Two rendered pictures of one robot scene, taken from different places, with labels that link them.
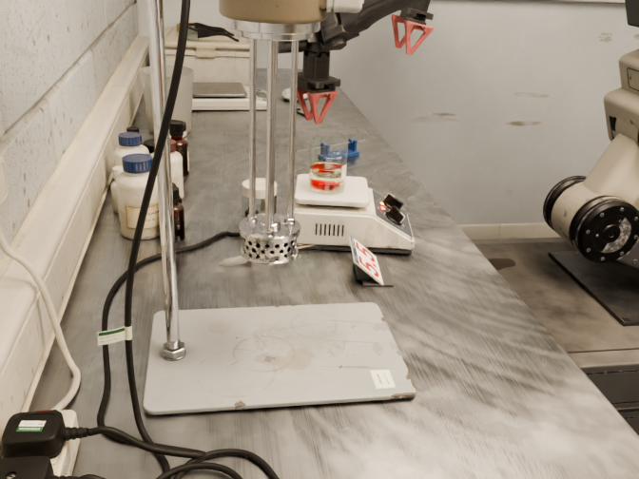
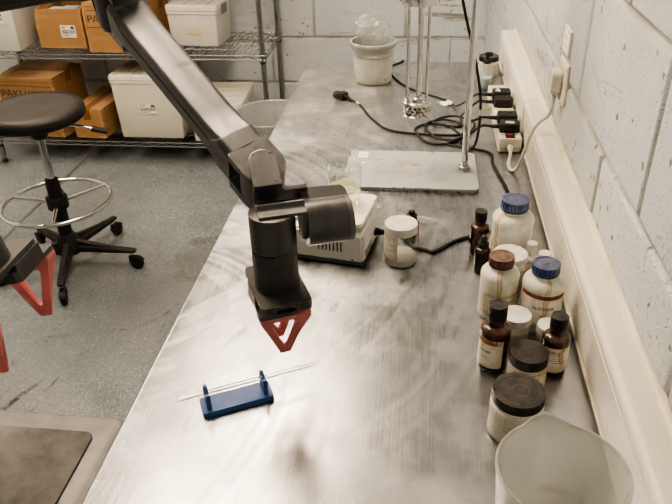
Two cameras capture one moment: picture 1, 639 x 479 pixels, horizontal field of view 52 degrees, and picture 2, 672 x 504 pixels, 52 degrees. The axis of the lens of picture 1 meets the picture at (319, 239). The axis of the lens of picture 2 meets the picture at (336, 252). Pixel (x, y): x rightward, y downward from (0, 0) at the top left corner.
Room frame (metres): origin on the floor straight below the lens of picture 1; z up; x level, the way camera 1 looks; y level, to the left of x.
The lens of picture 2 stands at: (2.08, 0.33, 1.44)
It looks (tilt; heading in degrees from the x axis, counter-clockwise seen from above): 32 degrees down; 198
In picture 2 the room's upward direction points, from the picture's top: 2 degrees counter-clockwise
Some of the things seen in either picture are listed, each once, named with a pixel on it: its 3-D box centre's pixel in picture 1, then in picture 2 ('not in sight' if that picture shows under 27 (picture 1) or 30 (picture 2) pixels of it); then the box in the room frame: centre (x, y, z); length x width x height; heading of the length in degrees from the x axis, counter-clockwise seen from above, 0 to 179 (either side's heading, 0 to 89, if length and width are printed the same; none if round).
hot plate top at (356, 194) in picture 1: (332, 189); (339, 207); (1.01, -0.02, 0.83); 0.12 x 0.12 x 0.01; 0
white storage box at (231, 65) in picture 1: (208, 56); not in sight; (2.23, 0.40, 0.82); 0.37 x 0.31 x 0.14; 8
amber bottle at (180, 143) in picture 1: (177, 148); (495, 334); (1.27, 0.30, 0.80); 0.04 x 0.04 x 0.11
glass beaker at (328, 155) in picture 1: (326, 166); (345, 185); (1.00, 0.00, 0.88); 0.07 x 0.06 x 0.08; 106
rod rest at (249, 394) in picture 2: (338, 149); (235, 392); (1.45, -0.03, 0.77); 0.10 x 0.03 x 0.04; 128
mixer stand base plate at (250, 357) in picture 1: (276, 352); (410, 170); (0.65, 0.05, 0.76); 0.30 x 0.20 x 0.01; 101
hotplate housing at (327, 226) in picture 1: (345, 215); (326, 226); (1.01, -0.04, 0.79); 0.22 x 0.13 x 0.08; 90
